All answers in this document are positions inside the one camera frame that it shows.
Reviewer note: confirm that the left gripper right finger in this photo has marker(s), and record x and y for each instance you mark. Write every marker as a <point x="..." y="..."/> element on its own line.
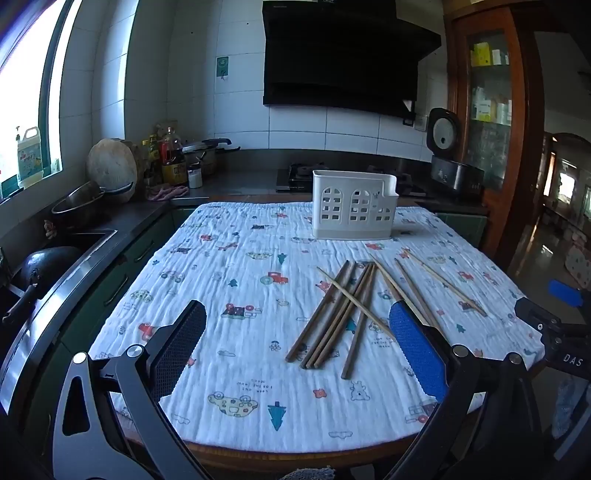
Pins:
<point x="423" y="358"/>

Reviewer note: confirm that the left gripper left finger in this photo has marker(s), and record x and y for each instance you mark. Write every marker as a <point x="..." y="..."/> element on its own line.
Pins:
<point x="173" y="347"/>

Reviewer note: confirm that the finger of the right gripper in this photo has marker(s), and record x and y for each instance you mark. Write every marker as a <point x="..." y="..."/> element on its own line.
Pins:
<point x="543" y="321"/>
<point x="567" y="294"/>

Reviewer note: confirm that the dark wooden chopstick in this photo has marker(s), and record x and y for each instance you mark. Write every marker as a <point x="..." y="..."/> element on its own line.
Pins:
<point x="292" y="354"/>
<point x="357" y="337"/>
<point x="351" y="275"/>
<point x="307" y="363"/>
<point x="338" y="322"/>

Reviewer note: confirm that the white patterned table cloth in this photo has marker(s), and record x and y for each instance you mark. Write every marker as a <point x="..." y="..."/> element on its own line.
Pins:
<point x="254" y="268"/>

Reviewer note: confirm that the black wok in sink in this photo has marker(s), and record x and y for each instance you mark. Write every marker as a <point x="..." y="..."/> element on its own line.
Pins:
<point x="40" y="271"/>

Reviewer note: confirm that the pink cloth rag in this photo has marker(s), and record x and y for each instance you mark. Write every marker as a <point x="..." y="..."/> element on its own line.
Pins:
<point x="165" y="192"/>

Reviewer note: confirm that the white plastic utensil caddy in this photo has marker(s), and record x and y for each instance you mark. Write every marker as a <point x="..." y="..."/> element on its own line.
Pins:
<point x="358" y="212"/>

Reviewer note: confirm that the black rice cooker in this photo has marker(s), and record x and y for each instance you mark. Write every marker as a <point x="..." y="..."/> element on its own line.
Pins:
<point x="460" y="181"/>

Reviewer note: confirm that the black gas stove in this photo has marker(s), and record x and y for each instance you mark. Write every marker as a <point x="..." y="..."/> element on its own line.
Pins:
<point x="300" y="178"/>

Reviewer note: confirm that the small white jar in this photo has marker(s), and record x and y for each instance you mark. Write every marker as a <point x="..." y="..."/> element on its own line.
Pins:
<point x="194" y="175"/>

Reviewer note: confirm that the yellow capped oil bottle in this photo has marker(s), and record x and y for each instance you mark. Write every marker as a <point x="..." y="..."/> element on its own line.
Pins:
<point x="152" y="173"/>

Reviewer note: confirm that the dark soy sauce bottle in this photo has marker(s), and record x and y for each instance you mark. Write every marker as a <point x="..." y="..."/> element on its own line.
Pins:
<point x="172" y="158"/>

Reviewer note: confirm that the round wooden cutting board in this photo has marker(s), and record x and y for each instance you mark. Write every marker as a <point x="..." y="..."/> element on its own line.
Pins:
<point x="111" y="165"/>

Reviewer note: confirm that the steel pressure cooker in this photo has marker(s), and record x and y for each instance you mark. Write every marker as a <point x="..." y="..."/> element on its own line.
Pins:
<point x="206" y="152"/>

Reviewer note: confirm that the detergent jug on windowsill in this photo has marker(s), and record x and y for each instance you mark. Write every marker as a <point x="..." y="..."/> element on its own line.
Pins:
<point x="29" y="158"/>

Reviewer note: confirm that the wooden glass cabinet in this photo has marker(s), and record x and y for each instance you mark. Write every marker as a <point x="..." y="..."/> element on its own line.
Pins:
<point x="495" y="87"/>

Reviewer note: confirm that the black range hood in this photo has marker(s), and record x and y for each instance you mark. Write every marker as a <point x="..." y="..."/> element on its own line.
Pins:
<point x="356" y="55"/>

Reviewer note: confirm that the steel pan with handle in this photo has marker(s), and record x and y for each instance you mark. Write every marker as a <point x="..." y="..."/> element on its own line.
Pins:
<point x="86" y="204"/>

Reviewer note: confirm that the wall power socket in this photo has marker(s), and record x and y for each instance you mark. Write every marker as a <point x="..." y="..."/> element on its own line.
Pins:
<point x="420" y="123"/>

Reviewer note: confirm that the green wall hook sticker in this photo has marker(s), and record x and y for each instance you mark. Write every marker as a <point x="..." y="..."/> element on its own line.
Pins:
<point x="222" y="67"/>

